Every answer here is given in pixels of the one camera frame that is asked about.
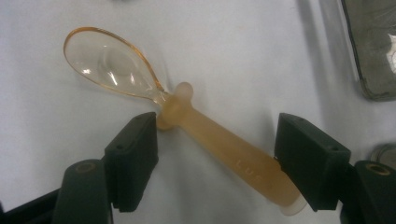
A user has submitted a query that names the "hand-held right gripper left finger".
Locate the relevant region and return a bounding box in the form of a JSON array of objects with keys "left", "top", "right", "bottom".
[{"left": 104, "top": 111, "right": 159, "bottom": 213}]

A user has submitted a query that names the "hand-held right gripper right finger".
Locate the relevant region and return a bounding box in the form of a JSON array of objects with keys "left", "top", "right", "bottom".
[{"left": 274, "top": 112, "right": 352, "bottom": 213}]

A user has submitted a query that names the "translucent amber plastic spoon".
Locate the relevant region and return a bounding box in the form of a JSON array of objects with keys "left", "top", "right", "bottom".
[{"left": 63, "top": 26, "right": 307, "bottom": 217}]

